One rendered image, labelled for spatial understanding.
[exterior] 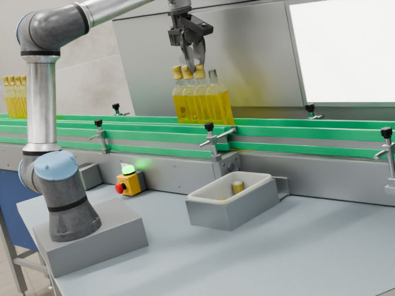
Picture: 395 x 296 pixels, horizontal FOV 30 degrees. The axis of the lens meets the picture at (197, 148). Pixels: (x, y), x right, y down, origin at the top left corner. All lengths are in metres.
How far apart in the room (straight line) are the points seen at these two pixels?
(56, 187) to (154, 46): 0.96
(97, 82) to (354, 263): 4.13
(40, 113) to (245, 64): 0.72
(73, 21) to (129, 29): 0.87
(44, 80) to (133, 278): 0.65
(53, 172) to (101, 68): 3.67
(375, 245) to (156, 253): 0.61
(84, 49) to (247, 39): 3.32
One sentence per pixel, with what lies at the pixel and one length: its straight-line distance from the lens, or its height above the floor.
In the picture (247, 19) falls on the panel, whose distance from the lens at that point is 2.44.
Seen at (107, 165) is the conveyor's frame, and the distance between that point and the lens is 2.80.
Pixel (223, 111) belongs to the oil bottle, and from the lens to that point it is 2.43.
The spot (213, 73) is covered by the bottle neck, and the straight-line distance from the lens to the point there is 2.42.
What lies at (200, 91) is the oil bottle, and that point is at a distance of 2.46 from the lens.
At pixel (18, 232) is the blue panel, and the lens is 3.73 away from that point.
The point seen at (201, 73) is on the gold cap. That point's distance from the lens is 2.46.
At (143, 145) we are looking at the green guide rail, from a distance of 2.61.
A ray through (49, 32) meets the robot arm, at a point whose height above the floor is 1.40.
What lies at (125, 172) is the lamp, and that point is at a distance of 2.62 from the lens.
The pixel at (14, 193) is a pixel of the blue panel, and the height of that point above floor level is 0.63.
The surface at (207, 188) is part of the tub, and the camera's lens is 2.25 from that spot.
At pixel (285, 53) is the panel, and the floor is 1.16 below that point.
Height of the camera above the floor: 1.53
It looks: 15 degrees down
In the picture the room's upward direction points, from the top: 13 degrees counter-clockwise
